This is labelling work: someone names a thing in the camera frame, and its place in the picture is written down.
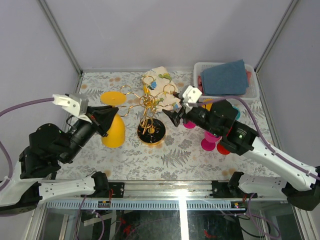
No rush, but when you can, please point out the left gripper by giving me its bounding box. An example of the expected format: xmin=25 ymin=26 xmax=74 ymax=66
xmin=63 ymin=105 xmax=121 ymax=163

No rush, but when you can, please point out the yellow wine glass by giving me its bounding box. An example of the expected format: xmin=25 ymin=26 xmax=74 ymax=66
xmin=100 ymin=91 xmax=127 ymax=148
xmin=200 ymin=99 xmax=214 ymax=111

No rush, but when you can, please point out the magenta wine glass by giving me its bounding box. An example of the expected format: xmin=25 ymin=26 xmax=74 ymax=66
xmin=182 ymin=119 xmax=196 ymax=129
xmin=200 ymin=131 xmax=221 ymax=152

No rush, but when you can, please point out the gold wine glass rack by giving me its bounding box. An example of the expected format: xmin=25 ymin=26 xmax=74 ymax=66
xmin=121 ymin=84 xmax=166 ymax=146

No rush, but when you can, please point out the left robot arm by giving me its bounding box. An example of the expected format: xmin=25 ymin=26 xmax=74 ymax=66
xmin=0 ymin=106 xmax=119 ymax=217

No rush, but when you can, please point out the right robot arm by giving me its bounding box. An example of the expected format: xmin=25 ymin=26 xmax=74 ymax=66
xmin=163 ymin=97 xmax=320 ymax=211

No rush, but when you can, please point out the red wine glass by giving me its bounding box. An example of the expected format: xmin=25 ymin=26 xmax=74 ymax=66
xmin=216 ymin=142 xmax=231 ymax=156

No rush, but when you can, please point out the teal wine glass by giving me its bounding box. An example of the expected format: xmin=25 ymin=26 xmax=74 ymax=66
xmin=233 ymin=106 xmax=241 ymax=120

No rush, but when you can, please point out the dinosaur print cloth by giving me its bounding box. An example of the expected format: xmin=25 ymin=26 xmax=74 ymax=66
xmin=141 ymin=66 xmax=181 ymax=112

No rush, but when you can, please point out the pink folded cloth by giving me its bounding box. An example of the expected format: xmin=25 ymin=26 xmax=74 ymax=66
xmin=197 ymin=75 xmax=204 ymax=93

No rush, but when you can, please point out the blue folded towel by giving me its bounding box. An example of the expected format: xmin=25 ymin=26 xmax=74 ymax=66
xmin=200 ymin=59 xmax=249 ymax=96

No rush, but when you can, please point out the white plastic basket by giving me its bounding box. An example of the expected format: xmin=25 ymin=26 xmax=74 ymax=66
xmin=193 ymin=62 xmax=260 ymax=101

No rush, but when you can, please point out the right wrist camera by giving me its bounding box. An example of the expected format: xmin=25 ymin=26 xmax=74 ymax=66
xmin=179 ymin=85 xmax=202 ymax=113

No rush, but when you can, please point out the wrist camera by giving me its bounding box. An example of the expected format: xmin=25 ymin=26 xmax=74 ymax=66
xmin=52 ymin=93 xmax=92 ymax=123
xmin=179 ymin=85 xmax=202 ymax=113

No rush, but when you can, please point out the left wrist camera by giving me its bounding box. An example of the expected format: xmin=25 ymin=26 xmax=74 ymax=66
xmin=52 ymin=93 xmax=92 ymax=123

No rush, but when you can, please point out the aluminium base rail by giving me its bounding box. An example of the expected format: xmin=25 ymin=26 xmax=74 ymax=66
xmin=39 ymin=179 xmax=306 ymax=201

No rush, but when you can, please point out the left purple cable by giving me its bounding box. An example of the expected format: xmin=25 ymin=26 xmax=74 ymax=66
xmin=0 ymin=97 xmax=55 ymax=191

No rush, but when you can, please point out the purple cable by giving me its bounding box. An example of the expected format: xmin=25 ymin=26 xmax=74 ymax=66
xmin=0 ymin=97 xmax=55 ymax=191
xmin=194 ymin=95 xmax=320 ymax=181

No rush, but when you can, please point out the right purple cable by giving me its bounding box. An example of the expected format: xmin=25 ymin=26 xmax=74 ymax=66
xmin=194 ymin=95 xmax=320 ymax=181

